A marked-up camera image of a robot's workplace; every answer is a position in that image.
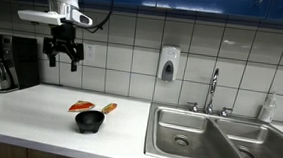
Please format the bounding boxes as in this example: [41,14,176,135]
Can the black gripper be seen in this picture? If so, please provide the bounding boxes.
[41,21,87,73]

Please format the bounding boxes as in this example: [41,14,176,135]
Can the granola bar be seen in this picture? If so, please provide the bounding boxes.
[100,101,119,116]

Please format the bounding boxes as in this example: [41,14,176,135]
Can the black stone bowl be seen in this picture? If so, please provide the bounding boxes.
[73,108,107,137]

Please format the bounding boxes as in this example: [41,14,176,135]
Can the black silver coffee maker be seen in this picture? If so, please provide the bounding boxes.
[0,33,44,97]

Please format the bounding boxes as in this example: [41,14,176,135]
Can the red orange chips bag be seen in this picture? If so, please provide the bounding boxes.
[67,99,97,115]

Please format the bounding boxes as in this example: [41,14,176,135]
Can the chrome sink faucet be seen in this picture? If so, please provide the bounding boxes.
[203,67,220,116]

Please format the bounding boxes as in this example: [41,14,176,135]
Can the stainless steel double sink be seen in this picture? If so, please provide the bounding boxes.
[143,100,283,158]

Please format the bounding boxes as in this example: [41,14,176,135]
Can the clear pump soap bottle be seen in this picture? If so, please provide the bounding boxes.
[257,90,279,124]

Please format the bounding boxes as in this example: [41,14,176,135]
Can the white wall outlet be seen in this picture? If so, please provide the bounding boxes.
[84,43,97,61]

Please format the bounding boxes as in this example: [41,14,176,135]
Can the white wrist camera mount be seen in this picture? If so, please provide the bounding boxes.
[16,8,67,27]

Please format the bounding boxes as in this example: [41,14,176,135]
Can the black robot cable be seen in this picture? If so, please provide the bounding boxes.
[84,0,116,35]

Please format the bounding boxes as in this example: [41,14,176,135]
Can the white wall soap dispenser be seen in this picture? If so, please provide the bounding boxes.
[156,44,182,84]

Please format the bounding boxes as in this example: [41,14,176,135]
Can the chrome faucet handle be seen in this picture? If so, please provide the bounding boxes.
[185,101,201,114]
[219,106,235,118]

